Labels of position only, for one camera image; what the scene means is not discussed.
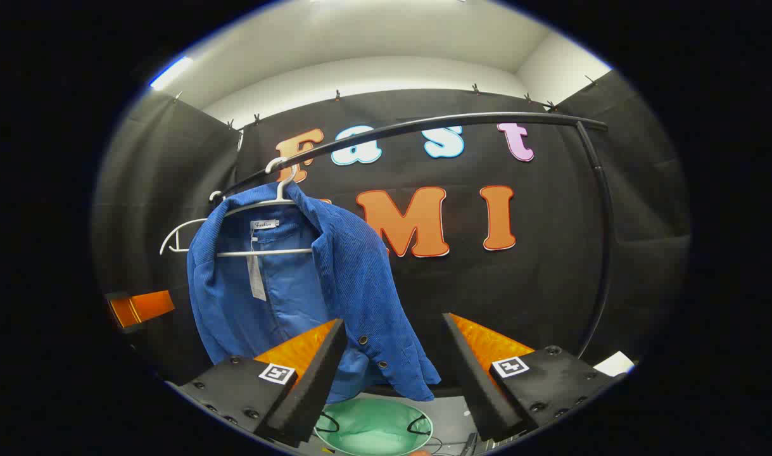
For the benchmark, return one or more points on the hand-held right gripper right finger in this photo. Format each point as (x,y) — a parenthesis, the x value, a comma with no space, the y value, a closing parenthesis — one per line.
(477,386)

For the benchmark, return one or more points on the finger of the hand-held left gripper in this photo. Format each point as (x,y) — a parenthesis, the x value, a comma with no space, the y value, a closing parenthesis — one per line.
(145,307)

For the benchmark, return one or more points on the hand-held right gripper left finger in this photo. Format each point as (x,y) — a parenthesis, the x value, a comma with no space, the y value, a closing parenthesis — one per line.
(316,386)

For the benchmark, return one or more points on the green laundry hamper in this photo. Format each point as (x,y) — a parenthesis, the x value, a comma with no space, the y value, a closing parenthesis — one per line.
(373,427)

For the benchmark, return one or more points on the white plastic hanger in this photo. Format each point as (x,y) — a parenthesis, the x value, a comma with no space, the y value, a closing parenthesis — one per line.
(278,253)
(182,227)

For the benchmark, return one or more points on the black clothes rack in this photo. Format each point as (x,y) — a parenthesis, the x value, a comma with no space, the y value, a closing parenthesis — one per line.
(461,118)

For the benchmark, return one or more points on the grey device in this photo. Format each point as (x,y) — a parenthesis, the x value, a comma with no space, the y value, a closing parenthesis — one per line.
(469,444)

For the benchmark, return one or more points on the white paper sheet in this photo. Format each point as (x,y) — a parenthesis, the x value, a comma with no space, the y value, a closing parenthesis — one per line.
(613,364)

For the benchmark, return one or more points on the row of backdrop clips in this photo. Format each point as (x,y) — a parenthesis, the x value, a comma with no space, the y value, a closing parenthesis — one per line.
(337,95)

